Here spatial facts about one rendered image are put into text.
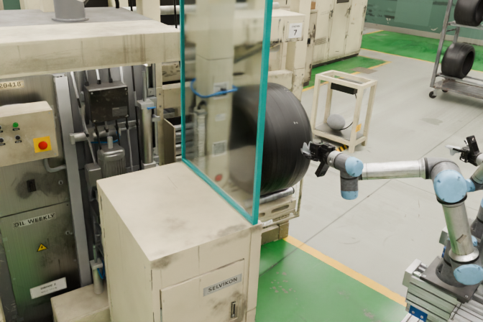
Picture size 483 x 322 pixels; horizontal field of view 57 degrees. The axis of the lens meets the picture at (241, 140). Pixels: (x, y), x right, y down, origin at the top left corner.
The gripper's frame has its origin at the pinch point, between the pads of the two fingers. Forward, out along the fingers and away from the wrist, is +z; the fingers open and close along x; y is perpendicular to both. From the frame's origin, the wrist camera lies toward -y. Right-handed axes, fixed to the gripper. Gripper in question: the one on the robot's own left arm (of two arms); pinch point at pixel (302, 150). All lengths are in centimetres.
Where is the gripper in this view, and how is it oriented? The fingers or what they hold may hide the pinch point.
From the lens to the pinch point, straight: 215.0
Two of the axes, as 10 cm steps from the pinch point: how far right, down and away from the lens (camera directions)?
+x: -8.4, 1.8, -5.0
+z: -5.3, -2.5, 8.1
